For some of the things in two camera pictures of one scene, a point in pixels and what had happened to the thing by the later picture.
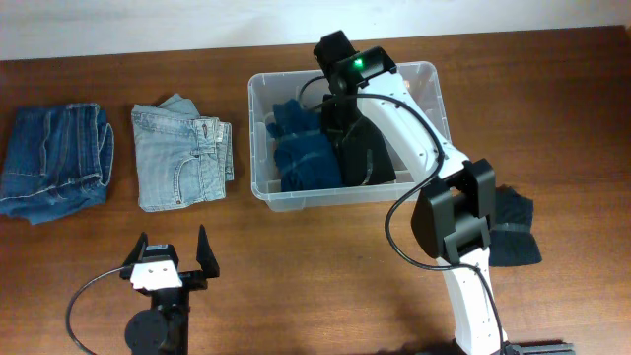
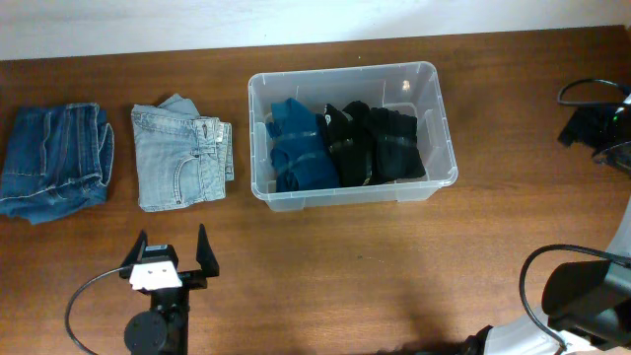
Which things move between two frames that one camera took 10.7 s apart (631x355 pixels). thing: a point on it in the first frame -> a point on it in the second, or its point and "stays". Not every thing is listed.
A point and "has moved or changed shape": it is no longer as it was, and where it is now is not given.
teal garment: (307, 159) stays
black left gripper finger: (205, 256) stays
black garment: (365, 158) stays
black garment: (512, 240) has moved or changed shape
